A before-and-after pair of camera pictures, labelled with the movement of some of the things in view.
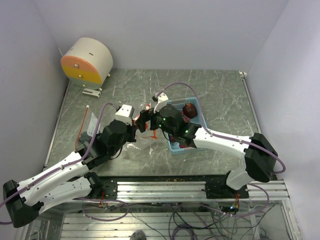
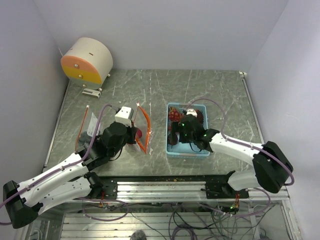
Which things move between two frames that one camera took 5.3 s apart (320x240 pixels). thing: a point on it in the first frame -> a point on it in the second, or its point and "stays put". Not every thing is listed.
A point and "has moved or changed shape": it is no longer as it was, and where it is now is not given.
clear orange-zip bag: x=148 y=133 has moved or changed shape
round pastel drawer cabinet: x=88 y=62 stays put
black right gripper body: x=156 y=122 -> x=183 y=136
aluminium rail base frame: x=142 y=207 stays put
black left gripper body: x=128 y=136 stays put
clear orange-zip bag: x=87 y=130 stays put
